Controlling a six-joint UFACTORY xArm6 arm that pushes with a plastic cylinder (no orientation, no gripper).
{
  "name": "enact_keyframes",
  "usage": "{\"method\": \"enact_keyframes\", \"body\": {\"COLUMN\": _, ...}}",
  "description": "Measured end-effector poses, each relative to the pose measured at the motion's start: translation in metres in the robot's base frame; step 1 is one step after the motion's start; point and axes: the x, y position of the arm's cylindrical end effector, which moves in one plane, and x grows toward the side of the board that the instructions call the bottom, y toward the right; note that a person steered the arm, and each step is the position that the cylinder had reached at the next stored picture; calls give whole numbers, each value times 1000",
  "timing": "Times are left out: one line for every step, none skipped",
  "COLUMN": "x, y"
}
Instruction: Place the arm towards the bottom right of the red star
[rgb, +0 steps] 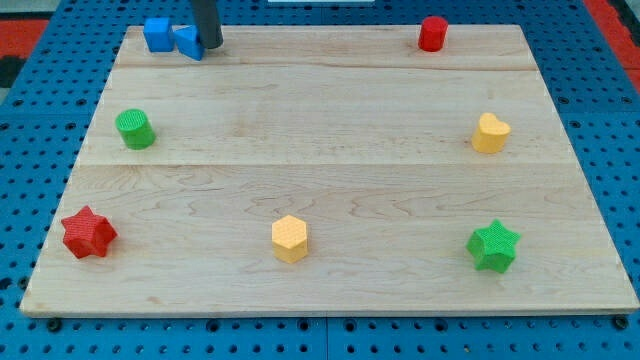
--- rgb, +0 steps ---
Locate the green star block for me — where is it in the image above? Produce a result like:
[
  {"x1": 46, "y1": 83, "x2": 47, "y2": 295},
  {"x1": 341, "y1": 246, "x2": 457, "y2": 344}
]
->
[{"x1": 466, "y1": 219, "x2": 521, "y2": 274}]

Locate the red star block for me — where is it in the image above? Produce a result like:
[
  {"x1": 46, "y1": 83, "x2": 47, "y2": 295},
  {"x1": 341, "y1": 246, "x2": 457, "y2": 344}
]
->
[{"x1": 61, "y1": 206, "x2": 118, "y2": 259}]

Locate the wooden board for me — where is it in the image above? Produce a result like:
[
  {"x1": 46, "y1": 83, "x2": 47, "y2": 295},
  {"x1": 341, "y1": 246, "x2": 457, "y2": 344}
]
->
[{"x1": 20, "y1": 25, "x2": 639, "y2": 318}]

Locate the yellow hexagon block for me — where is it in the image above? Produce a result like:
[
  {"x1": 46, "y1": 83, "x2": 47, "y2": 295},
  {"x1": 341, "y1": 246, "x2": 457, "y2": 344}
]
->
[{"x1": 272, "y1": 215, "x2": 308, "y2": 264}]

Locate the yellow heart block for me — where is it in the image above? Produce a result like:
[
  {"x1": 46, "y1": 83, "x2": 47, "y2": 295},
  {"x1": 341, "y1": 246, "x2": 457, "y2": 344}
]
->
[{"x1": 471, "y1": 113, "x2": 511, "y2": 154}]

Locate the red cylinder block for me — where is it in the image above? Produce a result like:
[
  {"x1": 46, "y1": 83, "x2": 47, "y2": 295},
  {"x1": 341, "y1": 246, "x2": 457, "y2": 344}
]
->
[{"x1": 418, "y1": 16, "x2": 449, "y2": 52}]

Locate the green cylinder block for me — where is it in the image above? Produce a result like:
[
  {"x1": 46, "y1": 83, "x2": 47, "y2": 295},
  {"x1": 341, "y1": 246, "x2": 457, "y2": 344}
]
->
[{"x1": 115, "y1": 109, "x2": 156, "y2": 150}]

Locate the blue triangle block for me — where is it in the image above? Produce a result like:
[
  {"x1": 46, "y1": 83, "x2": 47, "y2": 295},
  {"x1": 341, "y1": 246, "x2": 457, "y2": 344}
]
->
[{"x1": 174, "y1": 25, "x2": 204, "y2": 61}]

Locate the blue cube block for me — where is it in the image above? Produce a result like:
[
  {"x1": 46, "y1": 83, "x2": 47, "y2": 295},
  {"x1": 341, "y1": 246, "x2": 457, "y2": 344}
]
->
[{"x1": 143, "y1": 17, "x2": 175, "y2": 52}]

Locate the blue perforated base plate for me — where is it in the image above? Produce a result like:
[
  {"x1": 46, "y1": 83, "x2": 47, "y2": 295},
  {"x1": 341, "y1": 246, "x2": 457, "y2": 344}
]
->
[{"x1": 1, "y1": 1, "x2": 639, "y2": 359}]

